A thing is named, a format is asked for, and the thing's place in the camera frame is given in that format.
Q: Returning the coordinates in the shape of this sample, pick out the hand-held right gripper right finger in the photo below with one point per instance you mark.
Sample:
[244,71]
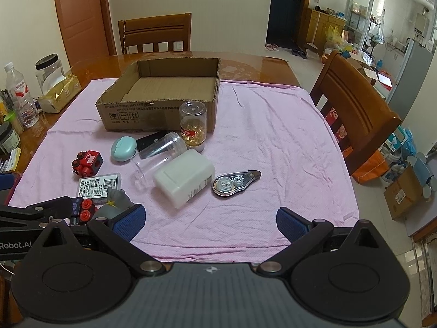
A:
[290,223]

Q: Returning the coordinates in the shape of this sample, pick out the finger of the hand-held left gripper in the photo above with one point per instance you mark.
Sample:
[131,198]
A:
[20,216]
[51,203]

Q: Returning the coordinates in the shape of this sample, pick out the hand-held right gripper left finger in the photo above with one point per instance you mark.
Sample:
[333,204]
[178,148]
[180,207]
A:
[131,222]

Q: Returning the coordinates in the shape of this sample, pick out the grey toy figure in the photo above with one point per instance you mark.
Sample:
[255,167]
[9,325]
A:
[114,205]

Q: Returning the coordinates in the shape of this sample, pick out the black toy with red knobs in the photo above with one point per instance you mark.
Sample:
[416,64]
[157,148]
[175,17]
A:
[85,209]

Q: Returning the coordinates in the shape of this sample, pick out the clear labelled card case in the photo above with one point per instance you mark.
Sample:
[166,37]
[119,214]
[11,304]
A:
[97,186]

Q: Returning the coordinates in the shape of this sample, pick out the red toy train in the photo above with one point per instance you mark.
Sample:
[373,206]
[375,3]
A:
[87,164]

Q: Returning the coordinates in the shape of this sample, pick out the cardboard box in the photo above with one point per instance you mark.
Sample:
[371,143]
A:
[153,114]
[404,193]

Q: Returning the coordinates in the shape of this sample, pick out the clear capsule bottle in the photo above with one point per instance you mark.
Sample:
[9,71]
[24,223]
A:
[193,128]

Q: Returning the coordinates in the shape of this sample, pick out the red edged phone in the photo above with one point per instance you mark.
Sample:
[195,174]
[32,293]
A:
[6,189]

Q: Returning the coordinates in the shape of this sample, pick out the clear plastic jar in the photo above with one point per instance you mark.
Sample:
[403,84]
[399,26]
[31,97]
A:
[153,167]

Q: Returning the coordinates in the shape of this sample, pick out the correction tape dispenser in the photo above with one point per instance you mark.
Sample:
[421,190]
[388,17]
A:
[232,182]

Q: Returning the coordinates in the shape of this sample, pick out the teal round case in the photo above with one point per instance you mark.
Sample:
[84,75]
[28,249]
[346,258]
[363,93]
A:
[123,148]

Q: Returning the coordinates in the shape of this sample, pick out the dark jar with white label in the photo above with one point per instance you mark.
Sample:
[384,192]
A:
[7,138]

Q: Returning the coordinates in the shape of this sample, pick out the black flat case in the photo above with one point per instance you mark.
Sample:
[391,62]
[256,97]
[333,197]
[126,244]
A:
[147,142]

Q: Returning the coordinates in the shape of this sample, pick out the pink cloth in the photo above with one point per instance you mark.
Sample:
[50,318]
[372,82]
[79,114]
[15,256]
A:
[273,143]

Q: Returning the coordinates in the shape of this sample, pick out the orange bag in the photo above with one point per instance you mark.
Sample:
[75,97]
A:
[370,167]

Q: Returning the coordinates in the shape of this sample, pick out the red gift box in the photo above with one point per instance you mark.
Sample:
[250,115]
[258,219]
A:
[336,126]

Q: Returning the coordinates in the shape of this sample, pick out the plastic water bottle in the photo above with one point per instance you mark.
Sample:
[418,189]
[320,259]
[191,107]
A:
[22,99]

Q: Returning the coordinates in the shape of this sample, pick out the gold tissue pack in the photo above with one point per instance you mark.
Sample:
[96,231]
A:
[59,94]

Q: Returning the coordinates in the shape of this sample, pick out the cardboard box on floor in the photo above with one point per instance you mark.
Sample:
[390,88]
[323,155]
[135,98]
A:
[404,193]

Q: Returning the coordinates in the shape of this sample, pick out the white plastic bucket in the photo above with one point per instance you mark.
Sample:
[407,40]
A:
[392,160]

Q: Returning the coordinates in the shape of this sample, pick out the wooden chair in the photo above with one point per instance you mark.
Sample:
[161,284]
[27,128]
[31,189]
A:
[153,29]
[355,109]

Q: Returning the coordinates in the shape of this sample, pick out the clear jar with black lid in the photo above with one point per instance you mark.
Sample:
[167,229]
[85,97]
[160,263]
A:
[47,70]

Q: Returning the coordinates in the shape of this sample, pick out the dark slippers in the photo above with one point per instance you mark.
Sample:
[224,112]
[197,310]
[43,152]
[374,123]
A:
[299,52]

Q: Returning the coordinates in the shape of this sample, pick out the pink slippers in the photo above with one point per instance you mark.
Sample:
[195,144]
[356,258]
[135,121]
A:
[272,47]

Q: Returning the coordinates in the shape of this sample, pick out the brown wooden door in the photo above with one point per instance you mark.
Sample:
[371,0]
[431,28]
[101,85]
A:
[78,24]

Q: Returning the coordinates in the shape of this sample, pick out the grey refrigerator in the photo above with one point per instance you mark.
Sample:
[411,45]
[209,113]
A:
[409,75]

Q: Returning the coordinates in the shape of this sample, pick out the white floor fan stand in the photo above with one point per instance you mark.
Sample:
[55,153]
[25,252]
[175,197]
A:
[317,27]

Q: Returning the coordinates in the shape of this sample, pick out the wooden cabinet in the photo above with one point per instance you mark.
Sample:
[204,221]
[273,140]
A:
[329,25]

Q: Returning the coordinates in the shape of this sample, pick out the dark blue door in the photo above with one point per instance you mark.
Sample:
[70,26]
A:
[286,6]

